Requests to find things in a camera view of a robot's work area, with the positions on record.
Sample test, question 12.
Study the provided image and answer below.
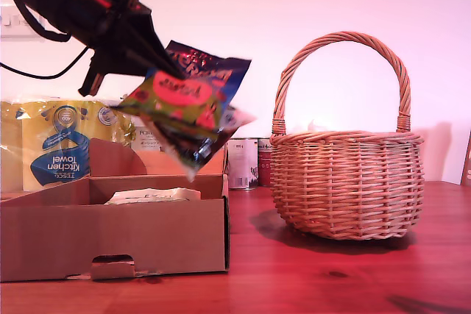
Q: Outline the white Porlex box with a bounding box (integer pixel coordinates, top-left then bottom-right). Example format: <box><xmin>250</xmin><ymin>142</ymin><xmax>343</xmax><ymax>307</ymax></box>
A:
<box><xmin>132</xmin><ymin>126</ymin><xmax>166</xmax><ymax>153</ymax></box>

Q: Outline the brown wooden board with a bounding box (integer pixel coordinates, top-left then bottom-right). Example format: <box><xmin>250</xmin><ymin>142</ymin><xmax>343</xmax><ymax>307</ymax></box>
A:
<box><xmin>459</xmin><ymin>132</ymin><xmax>471</xmax><ymax>188</ymax></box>

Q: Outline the yellow kitchen towel pack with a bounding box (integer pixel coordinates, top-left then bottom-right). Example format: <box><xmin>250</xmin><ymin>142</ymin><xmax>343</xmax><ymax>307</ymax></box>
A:
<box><xmin>0</xmin><ymin>96</ymin><xmax>135</xmax><ymax>193</ymax></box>

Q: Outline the brown cardboard box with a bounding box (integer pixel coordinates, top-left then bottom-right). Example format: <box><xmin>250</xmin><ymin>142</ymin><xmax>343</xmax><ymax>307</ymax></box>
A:
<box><xmin>0</xmin><ymin>138</ymin><xmax>231</xmax><ymax>284</ymax></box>

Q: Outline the red tin can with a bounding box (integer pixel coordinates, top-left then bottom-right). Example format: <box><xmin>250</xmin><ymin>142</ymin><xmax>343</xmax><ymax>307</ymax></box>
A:
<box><xmin>257</xmin><ymin>138</ymin><xmax>275</xmax><ymax>188</ymax></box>

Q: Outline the woven wicker basket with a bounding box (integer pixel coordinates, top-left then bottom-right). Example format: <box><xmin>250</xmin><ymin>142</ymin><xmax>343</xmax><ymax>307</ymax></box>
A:
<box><xmin>269</xmin><ymin>30</ymin><xmax>425</xmax><ymax>241</ymax></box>

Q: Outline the white tin can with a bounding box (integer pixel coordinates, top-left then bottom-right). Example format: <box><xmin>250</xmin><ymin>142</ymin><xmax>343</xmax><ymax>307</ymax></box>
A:
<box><xmin>227</xmin><ymin>138</ymin><xmax>259</xmax><ymax>192</ymax></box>

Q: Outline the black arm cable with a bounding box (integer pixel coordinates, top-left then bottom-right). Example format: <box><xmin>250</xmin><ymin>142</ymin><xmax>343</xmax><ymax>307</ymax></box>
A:
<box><xmin>10</xmin><ymin>0</ymin><xmax>73</xmax><ymax>43</ymax></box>
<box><xmin>0</xmin><ymin>44</ymin><xmax>92</xmax><ymax>80</ymax></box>

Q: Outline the white light switch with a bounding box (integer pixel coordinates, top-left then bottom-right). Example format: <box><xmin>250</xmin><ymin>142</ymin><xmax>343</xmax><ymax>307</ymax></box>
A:
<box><xmin>0</xmin><ymin>3</ymin><xmax>47</xmax><ymax>40</ymax></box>

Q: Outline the white egg bag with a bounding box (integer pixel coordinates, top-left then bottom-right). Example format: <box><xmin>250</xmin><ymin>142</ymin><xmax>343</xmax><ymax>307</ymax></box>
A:
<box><xmin>104</xmin><ymin>187</ymin><xmax>202</xmax><ymax>205</ymax></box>

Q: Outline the blue Terry's egg bag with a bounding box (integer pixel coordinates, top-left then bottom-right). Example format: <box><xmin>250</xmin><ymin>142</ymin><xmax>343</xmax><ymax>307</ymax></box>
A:
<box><xmin>145</xmin><ymin>39</ymin><xmax>258</xmax><ymax>183</ymax></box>

